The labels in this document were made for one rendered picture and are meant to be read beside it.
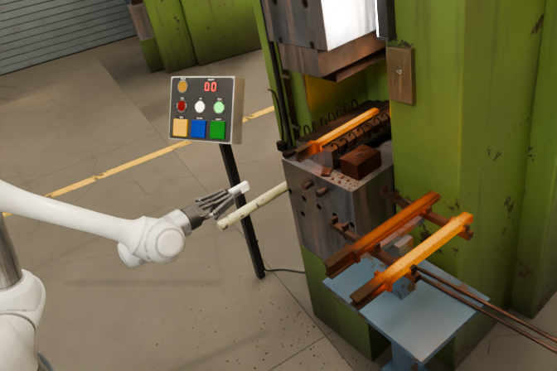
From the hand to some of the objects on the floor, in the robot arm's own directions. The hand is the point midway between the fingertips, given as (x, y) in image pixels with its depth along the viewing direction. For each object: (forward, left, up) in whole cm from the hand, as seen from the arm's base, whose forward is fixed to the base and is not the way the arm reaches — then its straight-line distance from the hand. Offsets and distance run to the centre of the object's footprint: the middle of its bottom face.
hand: (239, 190), depth 147 cm
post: (+37, +52, -100) cm, 118 cm away
